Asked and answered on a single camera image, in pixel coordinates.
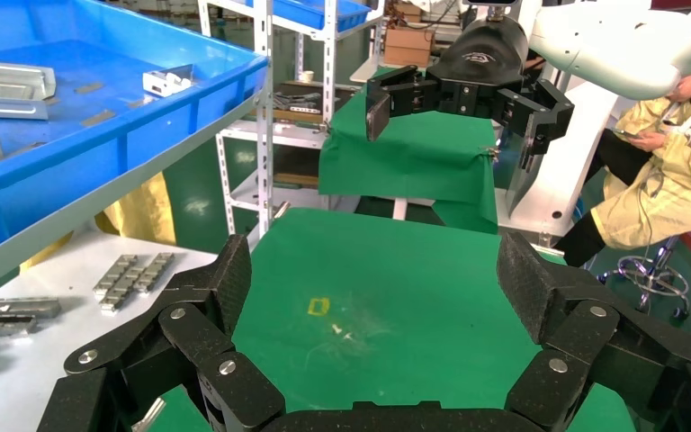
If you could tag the green cloth covered table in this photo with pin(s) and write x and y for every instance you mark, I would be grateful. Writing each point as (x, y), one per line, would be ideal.
(417, 155)

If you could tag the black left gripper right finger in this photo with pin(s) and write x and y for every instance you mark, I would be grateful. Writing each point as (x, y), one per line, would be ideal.
(596, 346)

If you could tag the white robot body column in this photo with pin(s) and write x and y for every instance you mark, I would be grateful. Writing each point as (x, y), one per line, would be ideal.
(560, 173)

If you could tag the person in yellow coat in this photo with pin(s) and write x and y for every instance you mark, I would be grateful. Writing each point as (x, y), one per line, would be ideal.
(679, 179)

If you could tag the small blue plastic bin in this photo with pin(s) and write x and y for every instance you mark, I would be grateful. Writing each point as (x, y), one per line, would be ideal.
(315, 13)

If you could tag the white slotted metal rack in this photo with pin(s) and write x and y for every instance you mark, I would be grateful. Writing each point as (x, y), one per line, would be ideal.
(329, 59)

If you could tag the green table cloth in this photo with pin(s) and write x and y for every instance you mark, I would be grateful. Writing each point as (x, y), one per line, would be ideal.
(381, 286)

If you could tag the pile of dark metal parts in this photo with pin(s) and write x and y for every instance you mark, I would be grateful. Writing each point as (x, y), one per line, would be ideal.
(295, 102)

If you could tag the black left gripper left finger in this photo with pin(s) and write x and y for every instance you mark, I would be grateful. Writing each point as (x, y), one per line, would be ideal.
(202, 334)

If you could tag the U-shaped metal bracket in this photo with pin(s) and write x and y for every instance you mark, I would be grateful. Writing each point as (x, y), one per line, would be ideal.
(164, 82)

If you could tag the brown tape piece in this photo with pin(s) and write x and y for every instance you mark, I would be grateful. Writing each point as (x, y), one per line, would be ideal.
(98, 117)
(89, 88)
(138, 102)

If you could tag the cardboard box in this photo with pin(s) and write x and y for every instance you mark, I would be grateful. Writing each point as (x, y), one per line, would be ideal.
(408, 47)

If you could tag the chrome stool base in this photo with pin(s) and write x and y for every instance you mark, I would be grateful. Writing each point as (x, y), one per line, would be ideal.
(649, 277)

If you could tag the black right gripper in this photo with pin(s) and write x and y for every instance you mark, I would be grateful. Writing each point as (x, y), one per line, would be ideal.
(482, 59)

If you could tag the small white cup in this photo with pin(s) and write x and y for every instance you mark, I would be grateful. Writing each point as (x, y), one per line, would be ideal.
(305, 76)

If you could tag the yellow plastic bag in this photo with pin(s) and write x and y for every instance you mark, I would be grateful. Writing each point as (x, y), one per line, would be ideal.
(143, 208)

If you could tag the embossed metal plate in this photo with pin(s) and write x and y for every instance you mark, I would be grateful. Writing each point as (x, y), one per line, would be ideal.
(6, 89)

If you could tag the large blue plastic bin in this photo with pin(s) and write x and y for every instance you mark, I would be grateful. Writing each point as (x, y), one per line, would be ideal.
(113, 149)

